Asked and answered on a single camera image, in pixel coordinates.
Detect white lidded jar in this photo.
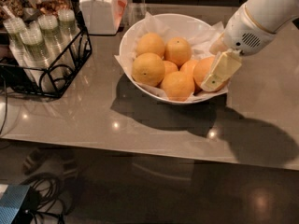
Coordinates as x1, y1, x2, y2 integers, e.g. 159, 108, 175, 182
79, 0, 127, 35

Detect orange partly hidden right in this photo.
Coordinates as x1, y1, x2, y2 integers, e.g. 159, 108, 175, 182
179, 60, 199, 93

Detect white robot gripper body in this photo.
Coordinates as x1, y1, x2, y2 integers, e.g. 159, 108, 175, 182
222, 3, 276, 55

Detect white paper liner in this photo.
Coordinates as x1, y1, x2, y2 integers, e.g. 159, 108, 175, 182
114, 11, 230, 103

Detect glass jar with granola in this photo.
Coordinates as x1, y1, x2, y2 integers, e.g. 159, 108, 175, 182
0, 0, 23, 22

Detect blue grey box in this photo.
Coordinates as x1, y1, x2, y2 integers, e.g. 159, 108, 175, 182
0, 184, 40, 224

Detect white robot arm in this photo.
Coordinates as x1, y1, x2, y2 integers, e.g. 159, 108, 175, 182
200, 0, 299, 91

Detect black cables on floor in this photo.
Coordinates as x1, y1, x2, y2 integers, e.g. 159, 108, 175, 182
18, 171, 76, 224

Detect stack of clear cups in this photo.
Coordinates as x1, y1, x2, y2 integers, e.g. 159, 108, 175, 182
37, 15, 74, 77
3, 17, 35, 82
58, 8, 80, 58
21, 27, 63, 93

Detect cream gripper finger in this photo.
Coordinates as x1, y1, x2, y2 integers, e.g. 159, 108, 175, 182
209, 34, 228, 55
200, 49, 242, 92

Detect white ceramic bowl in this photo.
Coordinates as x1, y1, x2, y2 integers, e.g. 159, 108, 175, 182
118, 13, 235, 105

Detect small orange in middle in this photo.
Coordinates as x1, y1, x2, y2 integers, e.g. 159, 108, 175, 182
164, 61, 178, 75

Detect black wire rack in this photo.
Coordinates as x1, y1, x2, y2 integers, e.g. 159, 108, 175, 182
0, 8, 92, 98

